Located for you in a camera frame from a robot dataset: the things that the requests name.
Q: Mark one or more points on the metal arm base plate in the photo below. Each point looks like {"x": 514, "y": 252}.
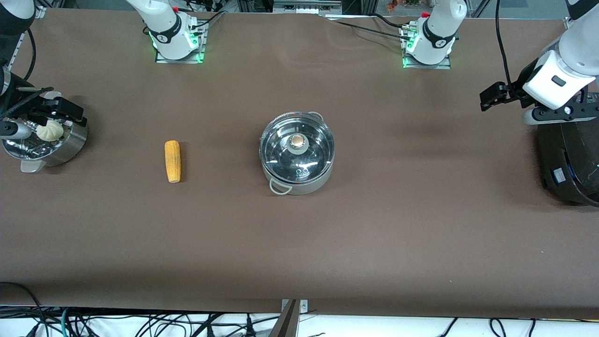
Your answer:
{"x": 444, "y": 63}
{"x": 199, "y": 51}

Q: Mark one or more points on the aluminium frame rail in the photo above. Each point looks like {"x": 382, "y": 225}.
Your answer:
{"x": 306, "y": 5}

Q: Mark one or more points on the white steamed bun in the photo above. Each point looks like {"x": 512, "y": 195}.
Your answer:
{"x": 49, "y": 131}

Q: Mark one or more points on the brown table cover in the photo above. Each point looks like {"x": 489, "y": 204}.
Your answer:
{"x": 299, "y": 243}

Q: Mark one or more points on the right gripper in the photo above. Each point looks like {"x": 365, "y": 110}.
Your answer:
{"x": 15, "y": 104}

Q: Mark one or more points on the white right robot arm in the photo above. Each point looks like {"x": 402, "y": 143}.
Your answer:
{"x": 164, "y": 28}

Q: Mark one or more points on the black round container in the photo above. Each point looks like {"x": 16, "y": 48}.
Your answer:
{"x": 573, "y": 159}

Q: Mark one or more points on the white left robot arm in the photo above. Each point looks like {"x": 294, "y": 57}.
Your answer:
{"x": 580, "y": 42}

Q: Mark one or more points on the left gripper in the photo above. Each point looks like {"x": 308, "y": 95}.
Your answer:
{"x": 516, "y": 90}

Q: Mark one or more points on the glass lid with bronze knob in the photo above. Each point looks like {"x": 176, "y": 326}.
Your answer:
{"x": 297, "y": 150}

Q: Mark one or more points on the yellow corn cob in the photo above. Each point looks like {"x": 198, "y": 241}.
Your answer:
{"x": 172, "y": 161}

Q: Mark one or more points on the metal table edge bracket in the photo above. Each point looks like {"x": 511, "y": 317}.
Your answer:
{"x": 292, "y": 316}

